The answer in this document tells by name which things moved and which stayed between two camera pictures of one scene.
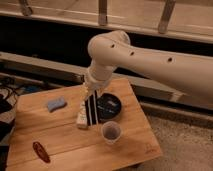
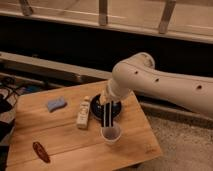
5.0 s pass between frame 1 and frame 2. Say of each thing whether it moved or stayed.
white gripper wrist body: moved
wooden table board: stayed
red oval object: stayed
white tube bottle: stayed
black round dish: stayed
